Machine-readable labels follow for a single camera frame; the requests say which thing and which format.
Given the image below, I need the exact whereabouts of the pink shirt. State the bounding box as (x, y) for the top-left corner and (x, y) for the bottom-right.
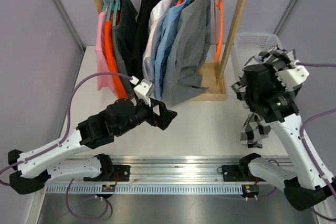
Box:
(95, 10), (117, 95)

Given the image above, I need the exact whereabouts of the white slotted cable duct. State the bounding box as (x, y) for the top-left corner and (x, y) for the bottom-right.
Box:
(46, 184), (243, 195)

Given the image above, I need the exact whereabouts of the purple cable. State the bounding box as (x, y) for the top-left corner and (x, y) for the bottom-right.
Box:
(296, 61), (336, 198)
(0, 72), (133, 220)

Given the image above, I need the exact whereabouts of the dark grey t-shirt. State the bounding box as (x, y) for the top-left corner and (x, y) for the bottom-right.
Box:
(111, 0), (139, 99)

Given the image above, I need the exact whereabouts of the light blue shirt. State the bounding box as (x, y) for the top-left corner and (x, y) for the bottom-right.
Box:
(154, 0), (191, 100)

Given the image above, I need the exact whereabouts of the white plastic basket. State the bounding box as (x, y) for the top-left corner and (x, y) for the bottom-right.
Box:
(230, 33), (283, 76)

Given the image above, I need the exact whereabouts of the black white plaid shirt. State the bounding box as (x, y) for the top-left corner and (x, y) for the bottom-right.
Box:
(231, 47), (297, 148)

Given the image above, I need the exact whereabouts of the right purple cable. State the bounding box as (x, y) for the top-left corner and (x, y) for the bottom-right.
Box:
(296, 61), (336, 198)

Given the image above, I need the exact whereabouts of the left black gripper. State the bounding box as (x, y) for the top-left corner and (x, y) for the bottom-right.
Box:
(117, 96), (177, 136)

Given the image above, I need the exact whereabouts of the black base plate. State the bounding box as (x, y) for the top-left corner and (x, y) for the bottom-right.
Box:
(221, 164), (262, 183)
(83, 165), (131, 182)

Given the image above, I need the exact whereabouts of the orange hanger of plaid shirt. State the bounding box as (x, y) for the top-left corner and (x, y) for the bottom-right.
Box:
(213, 0), (225, 63)

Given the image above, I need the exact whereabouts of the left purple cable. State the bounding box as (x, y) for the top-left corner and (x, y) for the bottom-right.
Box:
(0, 72), (133, 220)

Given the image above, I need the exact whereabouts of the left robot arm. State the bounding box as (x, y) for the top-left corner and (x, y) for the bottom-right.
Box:
(8, 99), (177, 195)

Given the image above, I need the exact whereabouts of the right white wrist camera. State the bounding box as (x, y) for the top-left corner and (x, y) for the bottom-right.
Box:
(275, 60), (310, 89)

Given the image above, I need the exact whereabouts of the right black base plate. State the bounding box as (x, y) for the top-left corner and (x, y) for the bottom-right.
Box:
(221, 164), (262, 183)

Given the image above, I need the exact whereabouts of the grey shirt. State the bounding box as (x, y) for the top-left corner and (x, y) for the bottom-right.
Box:
(161, 0), (212, 105)

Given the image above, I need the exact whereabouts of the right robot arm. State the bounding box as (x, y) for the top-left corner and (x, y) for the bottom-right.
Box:
(238, 60), (335, 211)

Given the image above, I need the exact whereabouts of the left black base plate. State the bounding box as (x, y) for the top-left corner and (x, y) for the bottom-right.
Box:
(83, 165), (131, 182)

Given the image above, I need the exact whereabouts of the orange shirt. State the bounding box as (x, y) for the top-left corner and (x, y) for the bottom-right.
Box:
(104, 21), (128, 99)

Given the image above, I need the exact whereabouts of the aluminium rail frame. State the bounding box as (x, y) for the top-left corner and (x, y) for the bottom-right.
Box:
(35, 124), (321, 185)

